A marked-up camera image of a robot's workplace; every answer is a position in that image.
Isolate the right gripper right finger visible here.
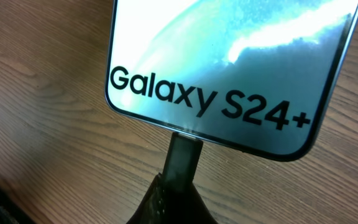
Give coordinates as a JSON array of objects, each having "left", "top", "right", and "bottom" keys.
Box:
[{"left": 127, "top": 173, "right": 218, "bottom": 224}]

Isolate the black USB charging cable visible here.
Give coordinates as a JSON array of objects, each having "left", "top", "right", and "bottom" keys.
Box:
[{"left": 162, "top": 131, "right": 204, "bottom": 194}]

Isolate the Galaxy S24+ smartphone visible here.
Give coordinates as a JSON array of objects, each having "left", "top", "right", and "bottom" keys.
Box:
[{"left": 104, "top": 0, "right": 358, "bottom": 161}]

